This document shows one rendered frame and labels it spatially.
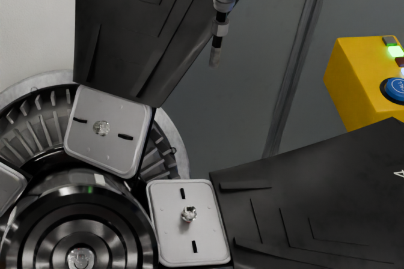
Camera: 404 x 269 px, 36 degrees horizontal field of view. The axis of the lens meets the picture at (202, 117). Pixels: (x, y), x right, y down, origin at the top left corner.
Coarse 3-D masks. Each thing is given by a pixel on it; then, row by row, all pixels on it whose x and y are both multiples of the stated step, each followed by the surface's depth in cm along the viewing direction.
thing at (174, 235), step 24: (168, 192) 56; (192, 192) 57; (168, 216) 54; (216, 216) 55; (168, 240) 52; (192, 240) 53; (216, 240) 54; (168, 264) 51; (192, 264) 51; (216, 264) 52
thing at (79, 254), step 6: (72, 252) 46; (78, 252) 46; (84, 252) 46; (90, 252) 47; (72, 258) 46; (78, 258) 46; (84, 258) 46; (90, 258) 47; (72, 264) 46; (78, 264) 46; (84, 264) 46; (90, 264) 47
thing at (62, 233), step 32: (32, 160) 55; (64, 160) 56; (32, 192) 48; (64, 192) 45; (96, 192) 46; (128, 192) 49; (0, 224) 55; (32, 224) 45; (64, 224) 46; (96, 224) 46; (128, 224) 47; (0, 256) 45; (32, 256) 46; (64, 256) 47; (96, 256) 47; (128, 256) 48
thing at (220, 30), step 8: (216, 16) 38; (224, 16) 38; (216, 24) 38; (224, 24) 38; (216, 32) 39; (224, 32) 39; (216, 40) 39; (216, 48) 40; (216, 56) 40; (216, 64) 41
